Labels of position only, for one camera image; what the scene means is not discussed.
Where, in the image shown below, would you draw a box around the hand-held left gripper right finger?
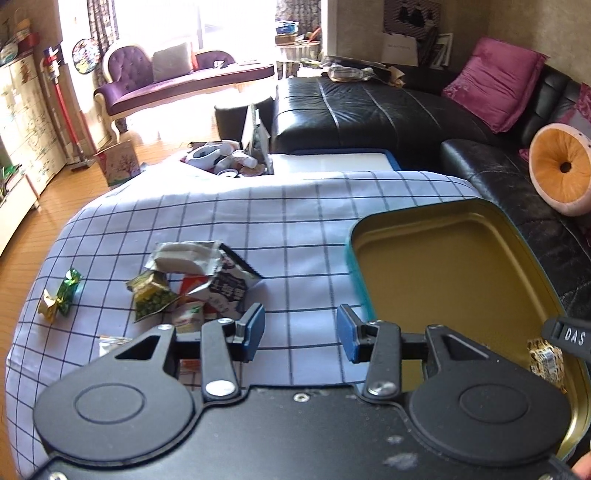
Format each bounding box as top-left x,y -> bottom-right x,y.
337,305 -> 490,401

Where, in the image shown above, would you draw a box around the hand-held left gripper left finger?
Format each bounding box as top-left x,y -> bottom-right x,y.
113,303 -> 266,400

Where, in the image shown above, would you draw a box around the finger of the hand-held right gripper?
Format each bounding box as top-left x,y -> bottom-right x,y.
542,314 -> 591,357

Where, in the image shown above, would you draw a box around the yellow patterned snack packet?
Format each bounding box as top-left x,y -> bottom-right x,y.
527,338 -> 568,393

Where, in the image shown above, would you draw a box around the black and white snack packet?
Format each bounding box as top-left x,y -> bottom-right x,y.
205,244 -> 265,319

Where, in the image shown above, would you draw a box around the red snack packet with sticks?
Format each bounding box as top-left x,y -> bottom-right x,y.
171,298 -> 220,333

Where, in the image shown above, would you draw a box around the white red snack packet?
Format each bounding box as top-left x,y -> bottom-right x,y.
178,273 -> 218,301

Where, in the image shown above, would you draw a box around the green pea snack packet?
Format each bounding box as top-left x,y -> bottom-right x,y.
126,270 -> 183,323

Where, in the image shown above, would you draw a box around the teal tin box gold inside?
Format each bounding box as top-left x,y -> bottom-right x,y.
344,198 -> 591,467

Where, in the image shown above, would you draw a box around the orange and white snack packet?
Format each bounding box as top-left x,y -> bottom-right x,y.
98,335 -> 134,358

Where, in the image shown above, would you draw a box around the green foil candy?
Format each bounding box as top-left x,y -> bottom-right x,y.
55,269 -> 84,316

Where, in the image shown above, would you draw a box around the gold foil candy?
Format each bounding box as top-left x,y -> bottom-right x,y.
38,288 -> 60,323

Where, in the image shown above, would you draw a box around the white checked tablecloth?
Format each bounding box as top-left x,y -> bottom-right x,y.
7,170 -> 481,478

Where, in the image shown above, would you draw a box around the white low table blue edge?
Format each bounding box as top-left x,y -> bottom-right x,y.
270,148 -> 400,175

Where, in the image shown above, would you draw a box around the orange round cushion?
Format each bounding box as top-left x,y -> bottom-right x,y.
529,122 -> 591,217

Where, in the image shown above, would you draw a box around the white plastic appliance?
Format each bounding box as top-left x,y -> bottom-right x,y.
182,141 -> 241,169

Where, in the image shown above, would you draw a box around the black stool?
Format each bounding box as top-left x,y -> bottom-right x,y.
213,96 -> 273,144

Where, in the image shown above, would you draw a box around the paper bag with tree print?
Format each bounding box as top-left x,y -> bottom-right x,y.
95,141 -> 141,188

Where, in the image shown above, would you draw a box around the purple patterned cushion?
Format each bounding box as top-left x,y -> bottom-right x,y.
561,83 -> 591,139

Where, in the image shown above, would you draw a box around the black leather sofa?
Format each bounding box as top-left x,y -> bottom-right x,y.
270,58 -> 591,319

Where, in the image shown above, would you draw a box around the purple chaise longue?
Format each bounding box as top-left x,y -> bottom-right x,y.
93,41 -> 276,145

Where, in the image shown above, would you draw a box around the pink pillow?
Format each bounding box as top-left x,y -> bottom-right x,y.
442,37 -> 550,134

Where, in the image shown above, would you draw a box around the white low bench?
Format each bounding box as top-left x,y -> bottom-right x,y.
0,164 -> 42,250

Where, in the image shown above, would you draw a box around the grey cushion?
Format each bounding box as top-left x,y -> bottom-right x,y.
151,41 -> 195,84

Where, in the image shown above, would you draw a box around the white paper bag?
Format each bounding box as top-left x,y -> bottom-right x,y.
381,33 -> 419,68

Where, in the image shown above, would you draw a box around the red stick vacuum cleaner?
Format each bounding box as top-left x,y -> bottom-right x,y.
41,44 -> 100,172

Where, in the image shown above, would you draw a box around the leaning picture frames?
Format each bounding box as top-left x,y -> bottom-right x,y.
418,32 -> 455,70

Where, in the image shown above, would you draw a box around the white painted cabinet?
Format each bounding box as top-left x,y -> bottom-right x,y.
0,51 -> 65,195

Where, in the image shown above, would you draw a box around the patterned curtain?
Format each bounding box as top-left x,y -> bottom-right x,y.
88,0 -> 121,51

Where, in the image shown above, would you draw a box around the round colourful wall decoration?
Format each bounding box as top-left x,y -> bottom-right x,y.
71,38 -> 100,75

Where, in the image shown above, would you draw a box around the wall poster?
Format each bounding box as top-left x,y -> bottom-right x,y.
383,0 -> 441,35

